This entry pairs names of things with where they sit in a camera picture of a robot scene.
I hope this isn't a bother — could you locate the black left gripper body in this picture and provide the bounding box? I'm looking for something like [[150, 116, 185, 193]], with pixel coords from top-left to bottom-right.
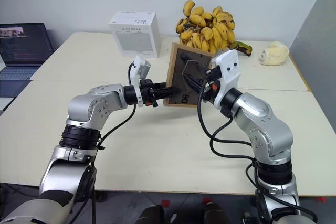
[[139, 78, 159, 108]]

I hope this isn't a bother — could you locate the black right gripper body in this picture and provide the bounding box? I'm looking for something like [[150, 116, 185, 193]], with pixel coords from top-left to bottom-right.
[[201, 67, 220, 103]]

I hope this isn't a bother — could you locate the wooden picture frame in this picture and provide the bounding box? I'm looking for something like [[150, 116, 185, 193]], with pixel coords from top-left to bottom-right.
[[163, 41, 216, 108]]

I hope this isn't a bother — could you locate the yellow banana bunch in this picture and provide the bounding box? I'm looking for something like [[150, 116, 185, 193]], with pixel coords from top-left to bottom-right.
[[175, 0, 253, 57]]

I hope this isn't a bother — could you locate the white cardboard box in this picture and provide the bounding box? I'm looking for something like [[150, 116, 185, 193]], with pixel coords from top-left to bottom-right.
[[108, 10, 161, 58]]

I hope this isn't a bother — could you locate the cream lumpy object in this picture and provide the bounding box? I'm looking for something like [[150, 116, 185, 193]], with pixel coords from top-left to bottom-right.
[[259, 40, 290, 66]]

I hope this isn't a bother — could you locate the grey partition panel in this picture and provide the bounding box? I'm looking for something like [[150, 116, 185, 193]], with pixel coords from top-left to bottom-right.
[[287, 0, 336, 96]]

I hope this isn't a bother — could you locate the dark rounded shape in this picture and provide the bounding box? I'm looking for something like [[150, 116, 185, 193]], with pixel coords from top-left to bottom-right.
[[203, 202, 232, 224], [137, 204, 166, 224]]

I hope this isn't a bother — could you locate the dark grey laptop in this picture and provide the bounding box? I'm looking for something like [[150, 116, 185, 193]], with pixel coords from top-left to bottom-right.
[[0, 23, 55, 98]]

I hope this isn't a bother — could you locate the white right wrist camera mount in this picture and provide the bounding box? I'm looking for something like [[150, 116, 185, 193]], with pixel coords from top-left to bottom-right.
[[211, 49, 241, 110]]

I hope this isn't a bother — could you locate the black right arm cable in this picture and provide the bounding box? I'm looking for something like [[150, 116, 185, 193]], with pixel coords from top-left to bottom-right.
[[196, 82, 319, 222]]

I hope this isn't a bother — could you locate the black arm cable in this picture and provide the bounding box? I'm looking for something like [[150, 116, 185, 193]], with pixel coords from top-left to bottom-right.
[[88, 62, 138, 224], [196, 82, 319, 222]]

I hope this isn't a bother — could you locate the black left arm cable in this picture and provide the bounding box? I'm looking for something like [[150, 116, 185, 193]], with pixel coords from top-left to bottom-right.
[[88, 62, 138, 224]]

